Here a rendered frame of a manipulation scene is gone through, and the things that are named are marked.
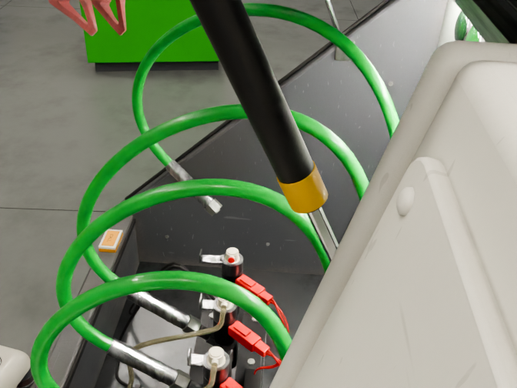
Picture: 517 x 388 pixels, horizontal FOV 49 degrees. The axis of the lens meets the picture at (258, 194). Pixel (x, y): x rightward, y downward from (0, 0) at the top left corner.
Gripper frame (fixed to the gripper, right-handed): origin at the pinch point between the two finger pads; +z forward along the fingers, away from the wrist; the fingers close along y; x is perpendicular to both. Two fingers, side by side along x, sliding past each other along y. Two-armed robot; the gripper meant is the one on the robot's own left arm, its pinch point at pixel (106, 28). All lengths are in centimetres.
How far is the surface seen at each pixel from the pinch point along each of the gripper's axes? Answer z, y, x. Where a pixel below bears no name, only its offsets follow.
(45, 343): 34.6, -30.6, -9.3
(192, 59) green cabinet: -93, 252, 194
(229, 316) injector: 41.4, -8.0, -6.3
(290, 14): 14.8, -0.7, -26.5
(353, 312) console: 37, -37, -43
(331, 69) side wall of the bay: 16.1, 27.6, -13.5
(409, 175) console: 34, -36, -47
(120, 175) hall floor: -21, 133, 174
